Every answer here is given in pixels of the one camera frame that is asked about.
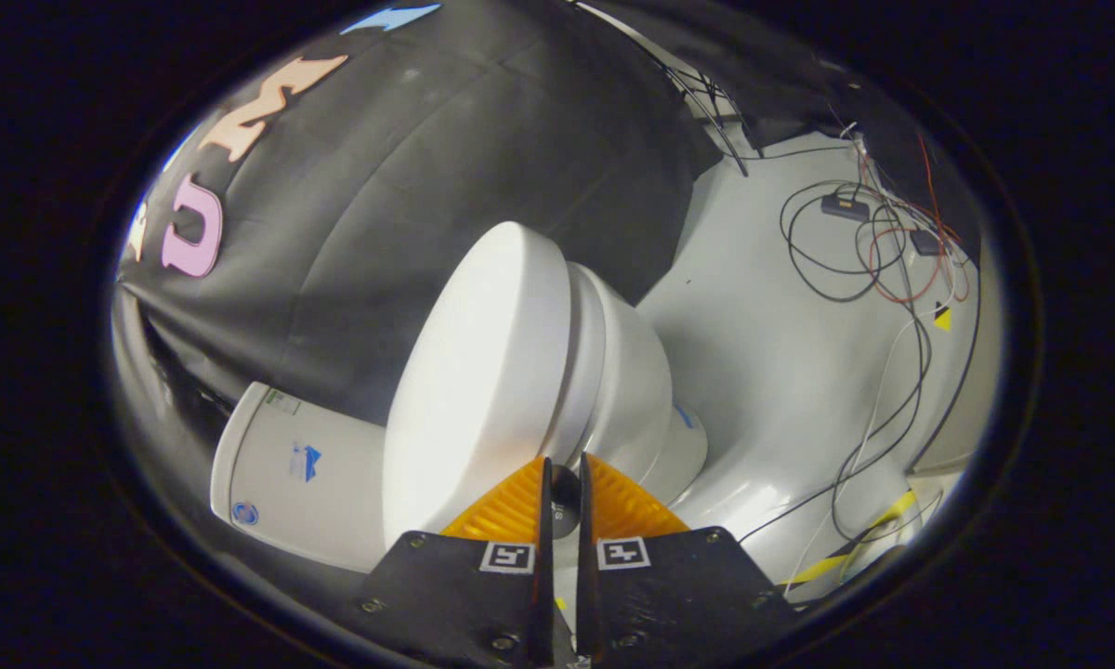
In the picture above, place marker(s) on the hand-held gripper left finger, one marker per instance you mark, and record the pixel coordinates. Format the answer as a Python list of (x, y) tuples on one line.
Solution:
[(455, 595)]

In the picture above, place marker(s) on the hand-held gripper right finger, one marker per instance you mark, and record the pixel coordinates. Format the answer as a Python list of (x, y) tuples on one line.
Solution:
[(669, 595)]

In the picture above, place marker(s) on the white toilet lid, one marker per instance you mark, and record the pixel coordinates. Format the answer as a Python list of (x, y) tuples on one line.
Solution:
[(474, 390)]

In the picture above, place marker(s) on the white toilet seat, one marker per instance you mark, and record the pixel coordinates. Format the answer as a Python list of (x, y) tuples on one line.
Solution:
[(583, 362)]

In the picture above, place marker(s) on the small black adapter box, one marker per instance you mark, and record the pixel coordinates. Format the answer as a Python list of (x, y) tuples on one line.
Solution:
[(844, 206), (926, 243)]

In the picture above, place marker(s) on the black backdrop cloth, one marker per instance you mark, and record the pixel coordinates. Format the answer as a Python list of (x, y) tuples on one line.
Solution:
[(427, 158)]

